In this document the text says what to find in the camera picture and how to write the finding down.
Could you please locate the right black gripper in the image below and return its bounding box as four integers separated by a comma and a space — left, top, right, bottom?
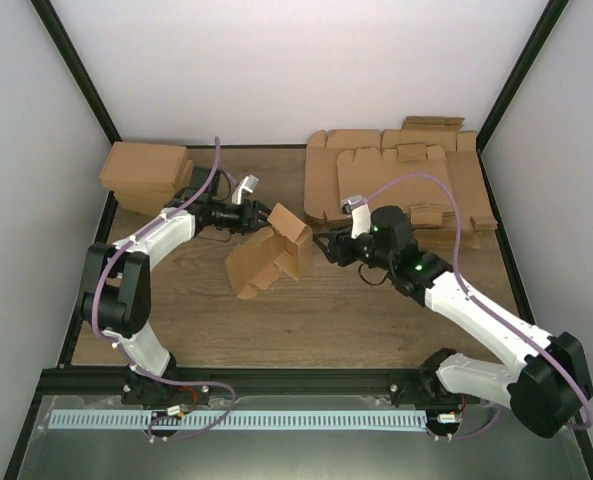
314, 224, 395, 271

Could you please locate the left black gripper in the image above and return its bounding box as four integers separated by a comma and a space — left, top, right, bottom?
208, 199, 281, 235

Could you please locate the brown cardboard box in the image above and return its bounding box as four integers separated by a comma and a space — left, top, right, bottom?
225, 203, 313, 300

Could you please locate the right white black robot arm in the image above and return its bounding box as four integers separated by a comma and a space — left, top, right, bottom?
314, 205, 593, 438

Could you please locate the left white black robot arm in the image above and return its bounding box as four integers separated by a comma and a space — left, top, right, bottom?
75, 169, 270, 404

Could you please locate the folded cardboard box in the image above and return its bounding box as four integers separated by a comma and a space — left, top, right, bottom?
100, 142, 192, 193
117, 197, 165, 215
114, 192, 172, 205
111, 159, 193, 197
119, 203, 161, 217

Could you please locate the bottom folded cardboard box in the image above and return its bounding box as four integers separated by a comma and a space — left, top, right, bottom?
119, 203, 161, 217

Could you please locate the top folded cardboard box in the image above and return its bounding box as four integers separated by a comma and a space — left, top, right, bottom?
100, 142, 192, 193

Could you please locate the pile of flat cardboard blanks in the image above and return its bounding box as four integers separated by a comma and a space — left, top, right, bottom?
304, 116, 497, 247

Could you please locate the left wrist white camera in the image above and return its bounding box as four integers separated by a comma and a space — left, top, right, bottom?
231, 175, 259, 205

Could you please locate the wrist white camera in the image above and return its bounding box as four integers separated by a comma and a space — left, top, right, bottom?
231, 175, 259, 205
341, 195, 371, 239

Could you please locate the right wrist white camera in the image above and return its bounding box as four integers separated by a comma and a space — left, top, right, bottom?
341, 195, 371, 239

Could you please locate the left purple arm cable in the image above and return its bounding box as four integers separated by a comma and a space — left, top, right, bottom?
90, 135, 238, 445

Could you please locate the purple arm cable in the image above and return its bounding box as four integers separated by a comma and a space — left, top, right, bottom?
90, 135, 238, 445
358, 172, 593, 441

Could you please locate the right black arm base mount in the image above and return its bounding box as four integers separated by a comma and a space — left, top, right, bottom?
386, 369, 481, 409

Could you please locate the light blue slotted cable duct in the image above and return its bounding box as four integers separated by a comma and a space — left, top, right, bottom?
47, 409, 427, 432

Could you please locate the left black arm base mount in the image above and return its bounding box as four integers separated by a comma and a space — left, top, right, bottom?
121, 367, 231, 409

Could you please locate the black aluminium frame rail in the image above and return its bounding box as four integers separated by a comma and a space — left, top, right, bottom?
37, 366, 393, 399

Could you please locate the left black corner frame post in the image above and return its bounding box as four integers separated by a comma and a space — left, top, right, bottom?
30, 0, 122, 144

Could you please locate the black corner frame post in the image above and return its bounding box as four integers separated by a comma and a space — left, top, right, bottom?
30, 0, 122, 144
480, 0, 571, 147

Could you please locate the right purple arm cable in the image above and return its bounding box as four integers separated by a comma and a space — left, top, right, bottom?
358, 172, 593, 441

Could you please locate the right black corner frame post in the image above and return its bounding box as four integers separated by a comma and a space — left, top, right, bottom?
480, 0, 571, 147

